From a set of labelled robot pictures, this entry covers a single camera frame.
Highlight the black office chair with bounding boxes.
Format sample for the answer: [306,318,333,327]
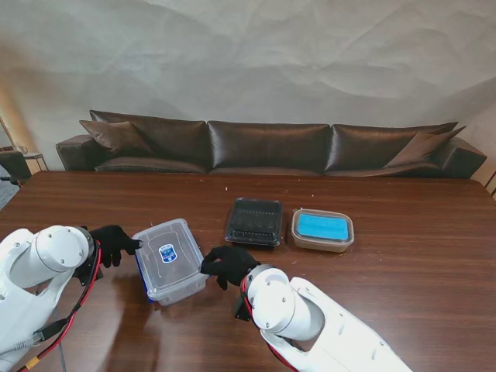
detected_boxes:
[0,150,33,187]

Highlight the thin clear plastic tray lid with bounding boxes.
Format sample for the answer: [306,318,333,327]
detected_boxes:
[224,197,284,248]

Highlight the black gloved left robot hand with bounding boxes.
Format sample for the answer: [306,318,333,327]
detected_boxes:
[88,225,143,269]

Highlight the grey network cable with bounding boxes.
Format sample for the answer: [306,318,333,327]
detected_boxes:
[0,319,67,372]

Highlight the clear lid with blue label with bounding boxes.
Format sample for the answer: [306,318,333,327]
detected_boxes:
[131,218,206,295]

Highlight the red black arm cables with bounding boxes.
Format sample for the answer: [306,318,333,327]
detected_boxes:
[15,242,104,372]
[240,277,299,372]

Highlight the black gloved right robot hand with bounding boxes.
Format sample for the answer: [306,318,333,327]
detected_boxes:
[200,245,263,291]

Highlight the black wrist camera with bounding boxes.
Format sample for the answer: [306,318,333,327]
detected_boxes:
[75,257,105,288]
[232,296,253,323]

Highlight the kraft paper food container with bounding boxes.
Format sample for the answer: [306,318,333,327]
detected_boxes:
[291,232,355,255]

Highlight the brown leather cushion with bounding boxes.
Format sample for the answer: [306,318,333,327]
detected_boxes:
[79,119,156,158]
[383,126,467,168]

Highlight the black ribbed plastic tray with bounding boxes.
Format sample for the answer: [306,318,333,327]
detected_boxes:
[226,199,283,248]

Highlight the red black left arm cables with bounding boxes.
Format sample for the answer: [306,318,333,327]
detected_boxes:
[15,242,104,372]

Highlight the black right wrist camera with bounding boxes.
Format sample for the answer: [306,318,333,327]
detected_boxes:
[232,296,253,323]

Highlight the clear container with blue clips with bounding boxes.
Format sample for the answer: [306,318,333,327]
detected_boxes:
[135,255,207,308]

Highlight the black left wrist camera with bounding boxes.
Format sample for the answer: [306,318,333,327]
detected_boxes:
[75,257,105,288]

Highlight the red black right arm cables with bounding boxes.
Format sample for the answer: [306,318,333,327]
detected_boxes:
[240,277,299,372]

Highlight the small side table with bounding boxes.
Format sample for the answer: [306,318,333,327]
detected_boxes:
[21,146,50,172]

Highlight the dark brown leather sofa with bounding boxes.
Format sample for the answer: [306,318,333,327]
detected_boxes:
[55,109,488,180]

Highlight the clear lid with blue insert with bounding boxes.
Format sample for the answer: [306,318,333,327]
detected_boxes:
[291,208,356,246]

